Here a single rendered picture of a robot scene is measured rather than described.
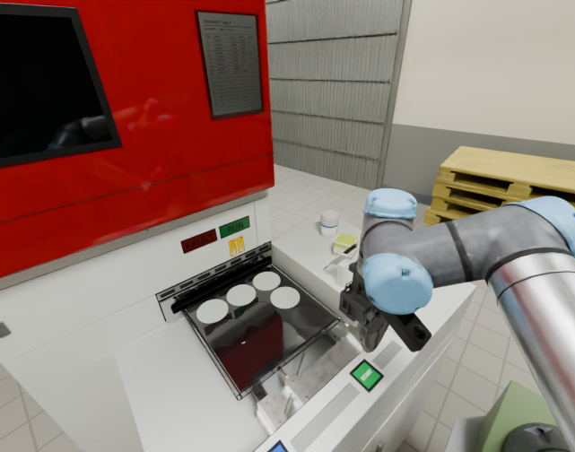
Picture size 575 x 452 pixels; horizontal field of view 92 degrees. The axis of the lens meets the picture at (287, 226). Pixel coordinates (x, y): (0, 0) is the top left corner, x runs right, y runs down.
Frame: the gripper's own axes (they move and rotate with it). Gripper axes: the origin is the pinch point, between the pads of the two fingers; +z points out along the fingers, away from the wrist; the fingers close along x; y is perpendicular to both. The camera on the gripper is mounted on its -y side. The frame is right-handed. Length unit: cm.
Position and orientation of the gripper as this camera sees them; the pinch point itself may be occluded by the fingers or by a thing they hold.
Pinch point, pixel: (372, 350)
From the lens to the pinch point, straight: 66.9
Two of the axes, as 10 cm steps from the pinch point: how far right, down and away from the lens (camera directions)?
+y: -6.2, -3.9, 6.8
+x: -7.8, 3.4, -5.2
